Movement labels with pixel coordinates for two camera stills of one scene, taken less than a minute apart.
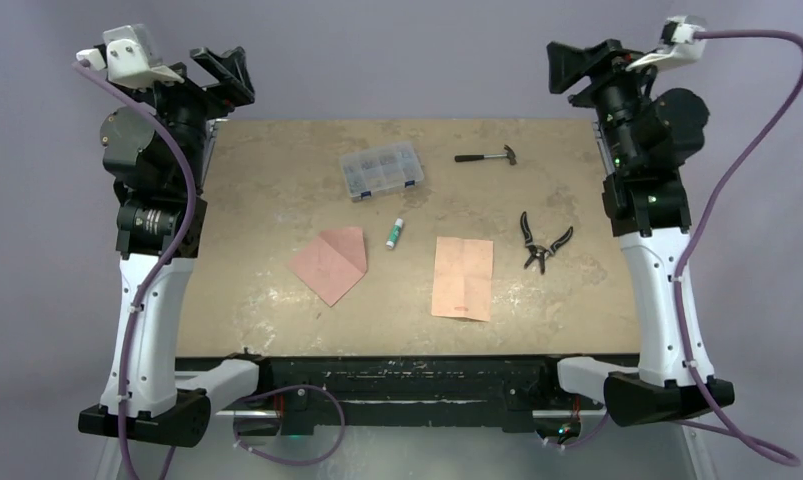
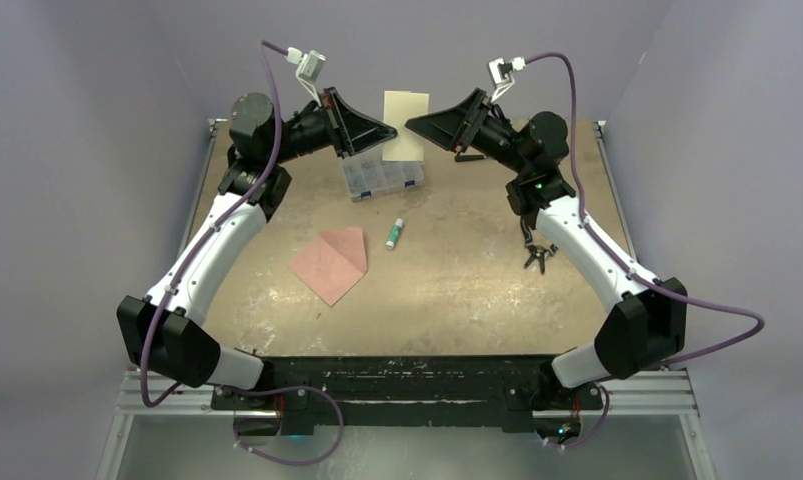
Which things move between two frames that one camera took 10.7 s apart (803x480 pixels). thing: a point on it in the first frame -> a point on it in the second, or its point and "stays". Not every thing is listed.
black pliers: x=540 y=251 stays
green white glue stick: x=395 y=230 stays
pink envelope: x=332 y=263 stays
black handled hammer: x=510 y=154 stays
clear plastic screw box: x=385 y=168 stays
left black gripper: x=231 y=81 -> x=357 y=131
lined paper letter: x=462 y=278 -> x=400 y=107
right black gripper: x=571 y=64 -> x=449 y=128
